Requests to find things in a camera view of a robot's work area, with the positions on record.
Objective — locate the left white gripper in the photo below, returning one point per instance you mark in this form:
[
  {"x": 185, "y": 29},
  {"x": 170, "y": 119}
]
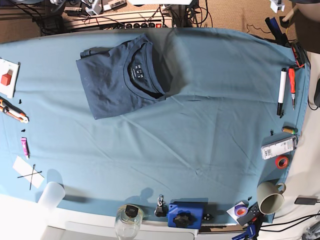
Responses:
[{"x": 277, "y": 5}]

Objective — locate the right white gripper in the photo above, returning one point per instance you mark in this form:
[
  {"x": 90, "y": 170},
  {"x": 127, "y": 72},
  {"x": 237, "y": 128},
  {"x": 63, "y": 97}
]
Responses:
[{"x": 93, "y": 7}]

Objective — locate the dark blue T-shirt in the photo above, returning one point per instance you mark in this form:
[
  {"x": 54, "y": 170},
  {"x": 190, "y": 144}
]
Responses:
[{"x": 124, "y": 78}]

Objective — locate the white power strip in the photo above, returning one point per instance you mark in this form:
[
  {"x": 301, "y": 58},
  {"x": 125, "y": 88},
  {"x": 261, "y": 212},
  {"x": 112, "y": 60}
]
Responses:
[{"x": 121, "y": 18}]

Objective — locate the white marker pen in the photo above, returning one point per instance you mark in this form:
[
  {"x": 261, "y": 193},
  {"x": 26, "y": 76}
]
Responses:
[{"x": 281, "y": 92}]

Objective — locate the white foam block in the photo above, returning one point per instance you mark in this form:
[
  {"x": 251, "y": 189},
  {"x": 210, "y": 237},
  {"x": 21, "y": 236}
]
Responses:
[{"x": 5, "y": 65}]

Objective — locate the red cube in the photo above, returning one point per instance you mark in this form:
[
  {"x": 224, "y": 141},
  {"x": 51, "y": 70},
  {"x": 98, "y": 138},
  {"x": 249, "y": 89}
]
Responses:
[{"x": 6, "y": 78}]

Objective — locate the green gold battery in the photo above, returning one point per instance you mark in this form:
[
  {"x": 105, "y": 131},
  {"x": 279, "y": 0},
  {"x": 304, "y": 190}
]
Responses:
[{"x": 289, "y": 130}]

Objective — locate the orange utility knife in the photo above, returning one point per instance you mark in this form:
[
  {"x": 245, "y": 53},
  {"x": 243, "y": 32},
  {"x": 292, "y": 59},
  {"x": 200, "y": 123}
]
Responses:
[{"x": 12, "y": 111}]

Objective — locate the white clear plastic box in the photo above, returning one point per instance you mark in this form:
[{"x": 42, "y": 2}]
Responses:
[{"x": 279, "y": 147}]

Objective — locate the pink glue tube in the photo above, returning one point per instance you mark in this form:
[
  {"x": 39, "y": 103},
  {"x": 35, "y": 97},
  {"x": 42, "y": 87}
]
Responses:
[{"x": 25, "y": 147}]

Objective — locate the light blue table cloth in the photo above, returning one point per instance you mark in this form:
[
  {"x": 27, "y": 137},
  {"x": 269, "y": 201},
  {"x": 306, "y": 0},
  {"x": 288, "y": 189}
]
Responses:
[{"x": 202, "y": 143}]

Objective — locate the red tape roll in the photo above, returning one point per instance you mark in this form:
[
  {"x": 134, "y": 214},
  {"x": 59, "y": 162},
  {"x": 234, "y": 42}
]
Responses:
[{"x": 282, "y": 161}]

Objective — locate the white paper sheet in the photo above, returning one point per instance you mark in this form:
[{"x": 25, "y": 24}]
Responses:
[{"x": 28, "y": 172}]

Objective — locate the white plastic cup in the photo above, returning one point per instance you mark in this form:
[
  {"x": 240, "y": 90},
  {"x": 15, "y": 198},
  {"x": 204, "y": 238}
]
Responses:
[{"x": 52, "y": 195}]

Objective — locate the beige ceramic mug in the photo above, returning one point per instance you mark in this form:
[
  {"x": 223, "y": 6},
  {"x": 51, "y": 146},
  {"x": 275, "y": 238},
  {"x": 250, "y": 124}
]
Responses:
[{"x": 270, "y": 197}]

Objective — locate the black power adapter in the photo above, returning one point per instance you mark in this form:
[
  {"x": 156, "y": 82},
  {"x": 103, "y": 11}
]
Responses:
[{"x": 300, "y": 200}]

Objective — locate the purple tape roll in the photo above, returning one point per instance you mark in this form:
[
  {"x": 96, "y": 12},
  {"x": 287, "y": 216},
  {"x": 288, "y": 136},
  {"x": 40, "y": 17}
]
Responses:
[{"x": 240, "y": 210}]

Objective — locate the clear glass jar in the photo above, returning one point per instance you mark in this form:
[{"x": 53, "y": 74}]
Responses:
[{"x": 128, "y": 221}]

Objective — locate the blue plastic box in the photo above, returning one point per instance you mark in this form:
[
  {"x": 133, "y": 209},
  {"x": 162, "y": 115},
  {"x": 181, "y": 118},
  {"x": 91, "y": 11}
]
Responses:
[{"x": 186, "y": 215}]

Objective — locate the blue bar clamp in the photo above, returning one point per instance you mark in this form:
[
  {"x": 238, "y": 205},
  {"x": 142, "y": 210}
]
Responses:
[{"x": 252, "y": 223}]

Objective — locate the orange handled screwdriver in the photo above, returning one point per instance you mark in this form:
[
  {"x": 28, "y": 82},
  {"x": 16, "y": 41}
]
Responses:
[{"x": 291, "y": 74}]

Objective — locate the metal padlock with chain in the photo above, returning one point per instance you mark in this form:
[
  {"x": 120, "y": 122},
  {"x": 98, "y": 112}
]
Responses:
[{"x": 160, "y": 210}]

